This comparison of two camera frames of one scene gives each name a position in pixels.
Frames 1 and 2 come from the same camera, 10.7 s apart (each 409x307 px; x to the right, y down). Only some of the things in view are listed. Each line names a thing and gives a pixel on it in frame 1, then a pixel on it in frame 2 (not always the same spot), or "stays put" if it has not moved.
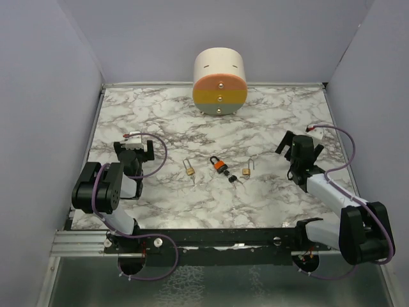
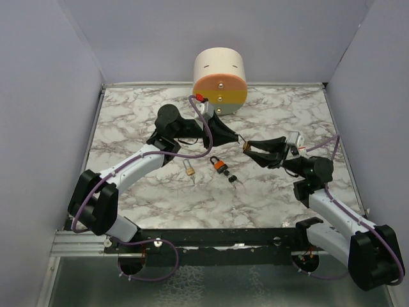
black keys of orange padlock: [232, 179] stays put
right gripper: [287, 141] -> [272, 160]
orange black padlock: [220, 166] stays put
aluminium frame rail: [80, 244] stays put
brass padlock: [190, 171] stays put
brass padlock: [247, 171] -> [246, 146]
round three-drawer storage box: [220, 87] stays put
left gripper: [146, 155] -> [220, 133]
